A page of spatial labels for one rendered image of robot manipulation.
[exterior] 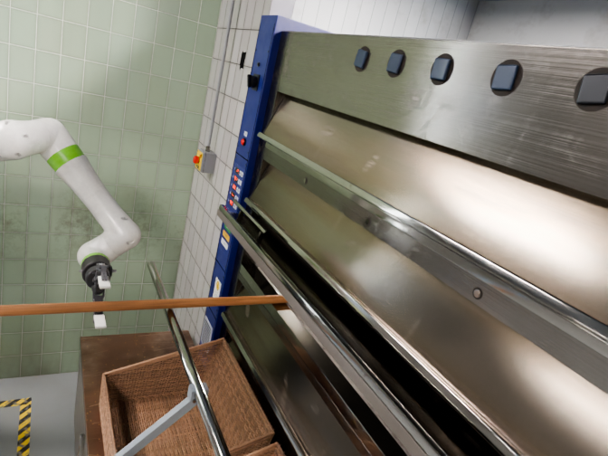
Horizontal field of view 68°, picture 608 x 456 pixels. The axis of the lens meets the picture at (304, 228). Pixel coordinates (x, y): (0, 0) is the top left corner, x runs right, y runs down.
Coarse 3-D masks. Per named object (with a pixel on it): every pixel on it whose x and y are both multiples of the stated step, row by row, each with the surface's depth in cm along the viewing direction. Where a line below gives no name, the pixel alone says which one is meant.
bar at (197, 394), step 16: (160, 288) 154; (176, 320) 138; (176, 336) 131; (192, 368) 119; (192, 384) 114; (192, 400) 112; (208, 400) 110; (176, 416) 113; (208, 416) 104; (144, 432) 112; (160, 432) 112; (208, 432) 101; (128, 448) 110; (224, 448) 97
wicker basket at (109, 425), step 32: (192, 352) 187; (224, 352) 187; (160, 384) 186; (224, 384) 181; (128, 416) 174; (160, 416) 178; (192, 416) 181; (224, 416) 173; (256, 416) 158; (160, 448) 163; (192, 448) 167; (256, 448) 147
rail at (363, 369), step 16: (224, 208) 169; (240, 224) 156; (288, 288) 121; (304, 304) 113; (320, 320) 106; (336, 336) 101; (352, 352) 96; (368, 368) 92; (368, 384) 89; (384, 400) 85; (400, 416) 81; (416, 432) 78; (432, 448) 74
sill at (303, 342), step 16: (256, 272) 183; (256, 288) 173; (272, 288) 173; (272, 304) 161; (288, 320) 153; (288, 336) 149; (304, 336) 146; (304, 352) 139; (320, 352) 139; (320, 368) 131; (336, 368) 133; (320, 384) 131; (336, 384) 126; (336, 400) 123; (352, 400) 121; (352, 416) 117; (368, 416) 117; (368, 432) 111; (384, 432) 112; (368, 448) 110; (384, 448) 107; (400, 448) 109
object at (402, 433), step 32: (256, 256) 139; (288, 256) 150; (320, 288) 133; (352, 320) 119; (384, 352) 107; (384, 384) 93; (416, 384) 98; (384, 416) 84; (416, 416) 85; (448, 416) 90; (416, 448) 77; (448, 448) 80; (480, 448) 84
